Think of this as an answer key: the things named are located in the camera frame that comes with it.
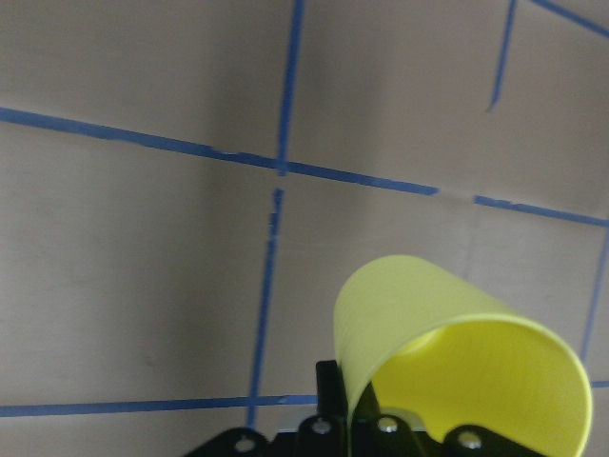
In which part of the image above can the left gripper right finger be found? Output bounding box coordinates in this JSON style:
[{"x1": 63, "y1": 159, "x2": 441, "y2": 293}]
[{"x1": 351, "y1": 383, "x2": 426, "y2": 457}]

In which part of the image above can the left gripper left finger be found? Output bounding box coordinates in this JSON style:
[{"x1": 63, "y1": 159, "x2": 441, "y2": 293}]
[{"x1": 293, "y1": 360, "x2": 348, "y2": 457}]

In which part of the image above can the yellow plastic cup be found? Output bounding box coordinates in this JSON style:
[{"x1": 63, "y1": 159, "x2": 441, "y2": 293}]
[{"x1": 334, "y1": 255, "x2": 593, "y2": 456}]

